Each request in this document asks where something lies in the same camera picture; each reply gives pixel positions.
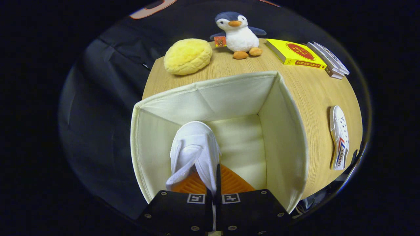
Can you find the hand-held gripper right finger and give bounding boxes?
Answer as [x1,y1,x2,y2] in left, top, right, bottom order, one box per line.
[215,163,292,236]

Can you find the beige fabric storage box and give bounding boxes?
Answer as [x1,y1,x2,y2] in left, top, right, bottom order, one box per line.
[130,71,309,213]

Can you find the yellow book with red circle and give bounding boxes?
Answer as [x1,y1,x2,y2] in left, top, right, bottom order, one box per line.
[265,38,327,70]

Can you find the white canvas shoe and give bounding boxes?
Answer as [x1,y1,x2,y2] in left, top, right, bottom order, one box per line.
[329,105,350,171]
[166,121,221,197]

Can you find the penguin plush toy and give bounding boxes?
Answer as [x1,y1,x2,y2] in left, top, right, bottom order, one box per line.
[210,11,267,59]

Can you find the yellow plush bread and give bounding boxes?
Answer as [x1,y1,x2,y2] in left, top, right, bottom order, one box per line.
[163,38,213,76]

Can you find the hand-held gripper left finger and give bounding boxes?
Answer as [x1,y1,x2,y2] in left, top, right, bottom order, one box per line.
[136,170,214,236]

